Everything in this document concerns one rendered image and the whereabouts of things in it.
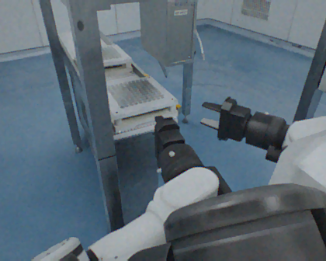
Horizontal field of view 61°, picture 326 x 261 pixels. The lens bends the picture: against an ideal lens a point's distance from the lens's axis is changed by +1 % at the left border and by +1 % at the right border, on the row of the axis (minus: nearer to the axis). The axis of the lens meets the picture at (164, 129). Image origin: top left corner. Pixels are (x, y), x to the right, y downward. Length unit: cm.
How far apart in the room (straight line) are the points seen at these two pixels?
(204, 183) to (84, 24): 47
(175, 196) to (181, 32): 58
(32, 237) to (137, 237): 142
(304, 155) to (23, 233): 173
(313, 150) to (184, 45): 71
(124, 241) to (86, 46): 49
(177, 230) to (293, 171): 13
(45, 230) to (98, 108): 114
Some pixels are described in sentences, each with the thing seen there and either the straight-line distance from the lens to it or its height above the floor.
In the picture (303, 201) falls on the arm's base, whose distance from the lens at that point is 17.
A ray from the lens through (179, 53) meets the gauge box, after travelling 92.
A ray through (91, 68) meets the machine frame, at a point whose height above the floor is 111.
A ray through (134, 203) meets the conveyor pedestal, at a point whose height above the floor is 29.
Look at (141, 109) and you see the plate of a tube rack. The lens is 96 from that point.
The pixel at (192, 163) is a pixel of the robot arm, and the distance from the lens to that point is 54.
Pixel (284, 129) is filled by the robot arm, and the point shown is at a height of 102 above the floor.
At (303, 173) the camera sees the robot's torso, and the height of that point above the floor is 123.
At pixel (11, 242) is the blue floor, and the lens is 186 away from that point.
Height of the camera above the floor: 139
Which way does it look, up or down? 35 degrees down
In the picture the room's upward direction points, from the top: straight up
